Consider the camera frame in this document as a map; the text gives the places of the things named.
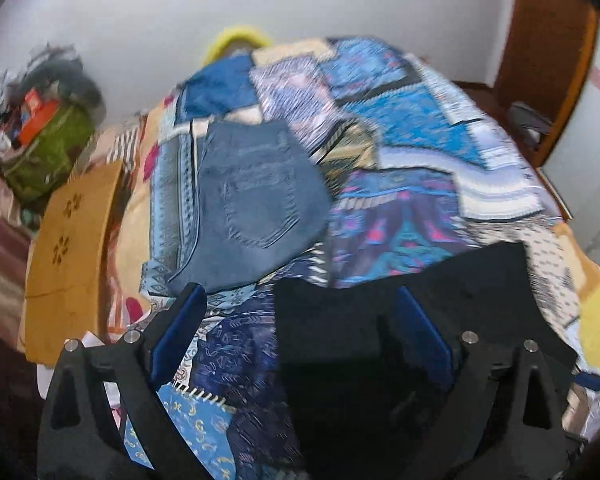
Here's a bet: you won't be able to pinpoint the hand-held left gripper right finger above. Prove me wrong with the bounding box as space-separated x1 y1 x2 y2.
397 285 569 480

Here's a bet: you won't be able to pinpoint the black pants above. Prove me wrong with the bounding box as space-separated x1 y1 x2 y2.
272 242 579 480

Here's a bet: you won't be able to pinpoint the blue patchwork bedspread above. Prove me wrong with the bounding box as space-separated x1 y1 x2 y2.
105 35 600 480

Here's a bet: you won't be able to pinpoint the green patterned storage bag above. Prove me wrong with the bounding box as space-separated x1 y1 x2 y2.
2 105 97 204

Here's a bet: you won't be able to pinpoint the striped beige blanket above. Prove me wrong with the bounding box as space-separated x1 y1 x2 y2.
72 114 150 182

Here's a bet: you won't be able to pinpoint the pile of grey clothes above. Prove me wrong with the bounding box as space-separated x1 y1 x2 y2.
0 45 76 126

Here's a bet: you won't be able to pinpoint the folded blue jeans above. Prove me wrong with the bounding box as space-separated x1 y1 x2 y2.
167 119 334 294

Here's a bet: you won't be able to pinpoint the yellow foam tube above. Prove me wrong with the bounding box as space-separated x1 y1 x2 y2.
203 27 274 64

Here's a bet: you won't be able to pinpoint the grey backpack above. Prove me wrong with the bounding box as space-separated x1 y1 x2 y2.
507 101 554 149

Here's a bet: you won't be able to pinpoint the wooden lap table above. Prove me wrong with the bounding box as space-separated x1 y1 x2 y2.
24 160 127 364

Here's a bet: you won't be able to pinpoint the striped pink curtain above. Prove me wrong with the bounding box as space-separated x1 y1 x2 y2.
0 155 35 352

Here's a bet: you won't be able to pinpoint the orange box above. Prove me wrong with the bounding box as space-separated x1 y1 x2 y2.
17 91 62 144

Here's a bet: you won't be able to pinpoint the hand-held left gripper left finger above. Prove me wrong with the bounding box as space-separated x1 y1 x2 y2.
36 282 216 480

